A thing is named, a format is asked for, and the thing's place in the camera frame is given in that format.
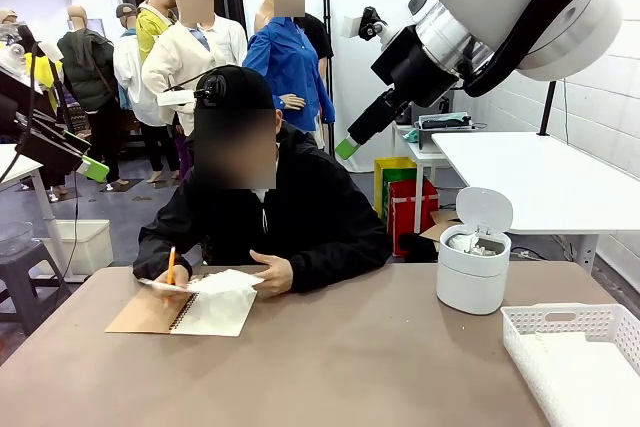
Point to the stacked white paper sheets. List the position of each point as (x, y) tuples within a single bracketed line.
[(585, 382)]

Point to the person's left hand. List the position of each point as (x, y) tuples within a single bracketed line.
[(277, 274)]

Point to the brown cardboard piece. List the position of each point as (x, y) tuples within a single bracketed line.
[(440, 227)]

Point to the person's right forearm black sleeve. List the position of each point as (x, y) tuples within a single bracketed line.
[(155, 257)]

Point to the person in black jacket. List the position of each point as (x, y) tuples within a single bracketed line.
[(310, 207)]

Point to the white storage box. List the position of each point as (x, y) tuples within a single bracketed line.
[(92, 244)]

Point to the mannequin in cream jacket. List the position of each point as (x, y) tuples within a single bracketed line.
[(175, 57)]

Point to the large white table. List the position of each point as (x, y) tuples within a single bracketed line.
[(540, 182)]

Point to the red shopping bag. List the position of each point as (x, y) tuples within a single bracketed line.
[(405, 212)]

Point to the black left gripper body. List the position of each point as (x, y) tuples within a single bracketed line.
[(20, 97)]

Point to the mannequin in black t-shirt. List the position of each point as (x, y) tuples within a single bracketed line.
[(317, 32)]

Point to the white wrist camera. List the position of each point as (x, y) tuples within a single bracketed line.
[(50, 49), (352, 27)]

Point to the mannequin in blue shirt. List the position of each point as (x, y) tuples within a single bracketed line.
[(290, 57)]

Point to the person's left forearm black sleeve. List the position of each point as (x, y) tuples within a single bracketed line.
[(350, 262)]

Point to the small white side table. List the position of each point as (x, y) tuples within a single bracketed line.
[(419, 187)]

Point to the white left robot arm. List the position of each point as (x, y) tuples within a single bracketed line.
[(10, 64)]

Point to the black bag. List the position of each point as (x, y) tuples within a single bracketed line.
[(417, 247)]

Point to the black cap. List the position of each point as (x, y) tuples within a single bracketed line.
[(240, 89)]

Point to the clear plastic bowl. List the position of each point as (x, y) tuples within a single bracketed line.
[(15, 234)]

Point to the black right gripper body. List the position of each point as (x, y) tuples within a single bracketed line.
[(415, 72)]

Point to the yellow green shopping bag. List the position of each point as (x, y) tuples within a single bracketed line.
[(382, 187)]

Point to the mannequin with cap white shirt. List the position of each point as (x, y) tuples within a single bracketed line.
[(125, 62)]

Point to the white paper sheet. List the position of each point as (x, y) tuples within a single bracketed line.
[(225, 282)]

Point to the grey plastic stool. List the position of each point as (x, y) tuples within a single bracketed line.
[(20, 267)]

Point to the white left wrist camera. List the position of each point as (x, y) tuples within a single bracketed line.
[(50, 49)]

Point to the white perforated plastic basket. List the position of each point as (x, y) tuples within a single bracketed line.
[(515, 332)]

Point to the mannequin in dark green jacket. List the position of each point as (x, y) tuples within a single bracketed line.
[(85, 72)]

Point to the grey tray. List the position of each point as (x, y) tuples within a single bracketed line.
[(445, 134)]

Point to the mannequin in yellow jacket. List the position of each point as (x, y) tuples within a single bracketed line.
[(147, 29)]

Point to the white table with leg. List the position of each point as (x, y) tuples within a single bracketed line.
[(15, 162)]

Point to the brown spiral notebook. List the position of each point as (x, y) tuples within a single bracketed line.
[(220, 314)]

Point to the black clamp pole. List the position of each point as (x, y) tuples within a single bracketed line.
[(547, 107)]

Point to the person's right hand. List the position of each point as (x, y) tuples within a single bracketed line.
[(180, 277)]

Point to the yellow pencil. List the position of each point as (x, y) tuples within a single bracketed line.
[(171, 267)]

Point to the teal cloth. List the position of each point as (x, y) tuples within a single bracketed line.
[(411, 135)]

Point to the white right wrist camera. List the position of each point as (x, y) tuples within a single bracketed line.
[(352, 27)]

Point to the white lidded trash bin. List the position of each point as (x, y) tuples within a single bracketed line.
[(472, 282)]

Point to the white head-mounted camera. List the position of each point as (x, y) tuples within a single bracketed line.
[(175, 98)]

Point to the crumpled white paper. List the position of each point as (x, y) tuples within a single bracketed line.
[(462, 242), (484, 249)]

